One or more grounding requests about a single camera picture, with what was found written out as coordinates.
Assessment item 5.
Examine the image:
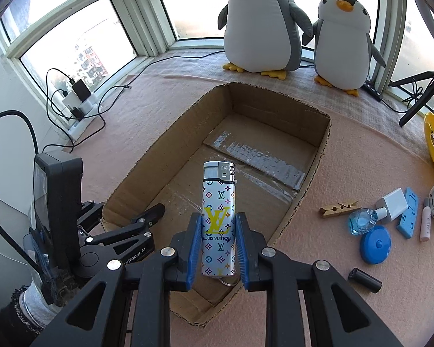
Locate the blue plastic stand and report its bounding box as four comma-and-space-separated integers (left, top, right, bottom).
396, 187, 419, 239

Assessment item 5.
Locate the white power strip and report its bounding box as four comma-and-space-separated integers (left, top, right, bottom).
62, 91, 98, 141

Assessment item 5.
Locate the large penguin plush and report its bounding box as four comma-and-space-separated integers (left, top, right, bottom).
217, 0, 313, 80

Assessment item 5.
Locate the wooden clothespin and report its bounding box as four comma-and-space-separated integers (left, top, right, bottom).
319, 200, 361, 218

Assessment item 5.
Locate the cardboard box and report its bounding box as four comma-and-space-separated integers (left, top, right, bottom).
103, 83, 331, 326

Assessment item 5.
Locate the small penguin plush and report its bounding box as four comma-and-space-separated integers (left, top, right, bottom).
302, 0, 387, 96

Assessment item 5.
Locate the patterned lighter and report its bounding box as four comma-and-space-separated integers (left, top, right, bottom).
201, 160, 236, 279

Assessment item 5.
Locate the black phone on mount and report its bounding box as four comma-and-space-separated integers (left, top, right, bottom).
33, 150, 83, 272

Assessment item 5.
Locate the white gloved left hand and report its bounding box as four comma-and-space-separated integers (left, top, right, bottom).
19, 281, 62, 329

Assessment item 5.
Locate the blue round tape measure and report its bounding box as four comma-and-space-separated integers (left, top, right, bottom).
360, 226, 392, 265

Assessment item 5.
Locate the black cable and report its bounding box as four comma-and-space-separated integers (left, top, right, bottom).
0, 110, 41, 268

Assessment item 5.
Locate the black power adapter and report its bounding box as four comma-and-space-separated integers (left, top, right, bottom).
72, 79, 91, 102

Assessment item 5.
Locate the black tripod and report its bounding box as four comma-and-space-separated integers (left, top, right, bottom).
389, 71, 434, 128

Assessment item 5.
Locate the white usb charger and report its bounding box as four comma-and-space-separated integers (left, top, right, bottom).
375, 188, 408, 224

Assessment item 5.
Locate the black cylinder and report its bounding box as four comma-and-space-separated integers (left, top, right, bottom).
348, 268, 382, 294

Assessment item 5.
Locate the blue glass bottle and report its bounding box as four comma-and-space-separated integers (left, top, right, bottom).
348, 208, 388, 236

